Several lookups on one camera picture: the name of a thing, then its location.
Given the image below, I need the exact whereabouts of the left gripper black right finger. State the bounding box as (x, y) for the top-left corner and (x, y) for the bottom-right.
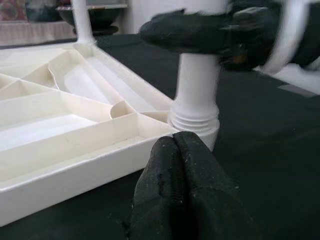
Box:
(172, 131), (258, 240)

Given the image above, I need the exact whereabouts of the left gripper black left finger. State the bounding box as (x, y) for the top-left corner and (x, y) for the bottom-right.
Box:
(124, 136), (187, 240)

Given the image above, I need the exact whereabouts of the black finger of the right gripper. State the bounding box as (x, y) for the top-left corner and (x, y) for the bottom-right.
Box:
(138, 8), (227, 55)

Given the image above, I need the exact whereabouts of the white plastic table leg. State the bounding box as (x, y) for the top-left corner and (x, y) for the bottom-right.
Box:
(71, 0), (97, 46)
(167, 0), (221, 133)

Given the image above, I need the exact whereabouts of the white plastic table top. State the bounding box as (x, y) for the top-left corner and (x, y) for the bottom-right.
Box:
(0, 42), (221, 227)

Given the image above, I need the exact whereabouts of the black tablecloth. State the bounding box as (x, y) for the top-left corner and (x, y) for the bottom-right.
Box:
(0, 33), (320, 240)

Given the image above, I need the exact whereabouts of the black metal bowl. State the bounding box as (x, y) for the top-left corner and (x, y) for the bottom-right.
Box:
(56, 6), (121, 28)

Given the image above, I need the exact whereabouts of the dark round pot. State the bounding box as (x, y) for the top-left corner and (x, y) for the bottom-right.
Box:
(24, 6), (60, 23)

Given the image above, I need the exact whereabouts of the beige fringed cloth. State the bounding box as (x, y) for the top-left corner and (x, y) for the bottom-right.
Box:
(0, 21), (77, 47)

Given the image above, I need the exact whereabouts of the red printed box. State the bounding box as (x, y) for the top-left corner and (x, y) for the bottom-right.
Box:
(0, 0), (28, 24)

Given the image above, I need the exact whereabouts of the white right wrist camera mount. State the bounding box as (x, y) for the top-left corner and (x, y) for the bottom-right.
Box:
(262, 0), (309, 76)

